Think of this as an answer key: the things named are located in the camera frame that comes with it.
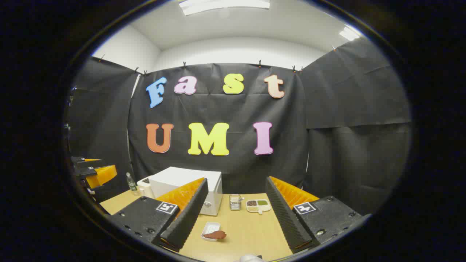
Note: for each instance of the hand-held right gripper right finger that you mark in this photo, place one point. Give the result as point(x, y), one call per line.
point(285, 218)

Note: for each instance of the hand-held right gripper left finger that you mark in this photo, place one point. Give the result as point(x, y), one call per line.
point(185, 218)

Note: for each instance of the long ceiling light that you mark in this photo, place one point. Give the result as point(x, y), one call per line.
point(224, 5)

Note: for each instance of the white rectangular tray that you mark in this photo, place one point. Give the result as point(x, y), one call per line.
point(210, 228)

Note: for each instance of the white microwave oven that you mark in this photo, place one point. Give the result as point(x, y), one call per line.
point(174, 178)

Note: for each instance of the red meat piece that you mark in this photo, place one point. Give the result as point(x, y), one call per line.
point(215, 235)

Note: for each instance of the white toaster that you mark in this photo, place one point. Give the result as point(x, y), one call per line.
point(143, 187)

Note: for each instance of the small ceiling light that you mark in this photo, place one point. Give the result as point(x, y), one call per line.
point(348, 34)

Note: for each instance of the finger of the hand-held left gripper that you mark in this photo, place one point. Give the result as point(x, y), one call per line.
point(102, 175)
point(82, 160)

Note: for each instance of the white divided dish of beans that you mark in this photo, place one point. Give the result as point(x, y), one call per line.
point(257, 206)

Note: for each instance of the clear plastic water bottle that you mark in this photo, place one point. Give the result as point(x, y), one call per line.
point(131, 183)

